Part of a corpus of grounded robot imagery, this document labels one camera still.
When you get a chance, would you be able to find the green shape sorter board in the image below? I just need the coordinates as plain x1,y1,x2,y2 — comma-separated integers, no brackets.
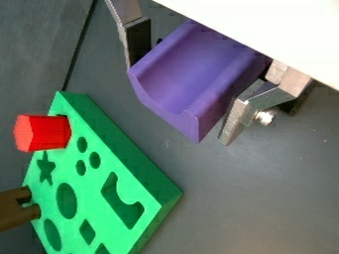
23,91,182,254

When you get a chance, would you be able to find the purple arch channel block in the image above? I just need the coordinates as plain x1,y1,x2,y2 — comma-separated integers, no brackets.
126,20,269,142

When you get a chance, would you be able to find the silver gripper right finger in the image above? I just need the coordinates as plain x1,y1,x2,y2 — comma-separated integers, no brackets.
218,60,312,146

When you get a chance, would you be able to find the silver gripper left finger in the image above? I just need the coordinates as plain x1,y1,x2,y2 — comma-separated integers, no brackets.
104,0,150,67

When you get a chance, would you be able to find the brown double-leg block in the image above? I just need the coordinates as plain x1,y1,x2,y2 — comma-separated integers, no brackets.
0,187,41,232

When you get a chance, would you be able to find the red hexagonal prism block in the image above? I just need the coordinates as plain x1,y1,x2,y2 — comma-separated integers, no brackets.
13,115,71,152

